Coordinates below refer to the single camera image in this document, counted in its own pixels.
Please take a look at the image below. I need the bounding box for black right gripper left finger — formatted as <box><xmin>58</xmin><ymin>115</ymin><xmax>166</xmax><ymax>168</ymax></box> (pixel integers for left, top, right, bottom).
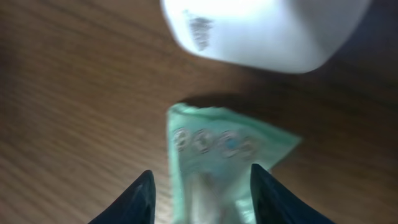
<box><xmin>89</xmin><ymin>170</ymin><xmax>156</xmax><ymax>224</ymax></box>

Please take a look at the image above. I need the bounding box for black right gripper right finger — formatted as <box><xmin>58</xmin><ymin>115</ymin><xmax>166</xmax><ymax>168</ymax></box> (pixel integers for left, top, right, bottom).
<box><xmin>250</xmin><ymin>164</ymin><xmax>333</xmax><ymax>224</ymax></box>

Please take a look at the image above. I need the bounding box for teal crinkled snack pack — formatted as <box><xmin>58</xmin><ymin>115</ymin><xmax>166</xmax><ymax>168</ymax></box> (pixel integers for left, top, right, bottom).
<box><xmin>167</xmin><ymin>103</ymin><xmax>302</xmax><ymax>223</ymax></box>

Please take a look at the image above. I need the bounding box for white barcode scanner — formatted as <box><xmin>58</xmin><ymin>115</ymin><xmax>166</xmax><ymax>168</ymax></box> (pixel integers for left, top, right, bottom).
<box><xmin>160</xmin><ymin>0</ymin><xmax>371</xmax><ymax>73</ymax></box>

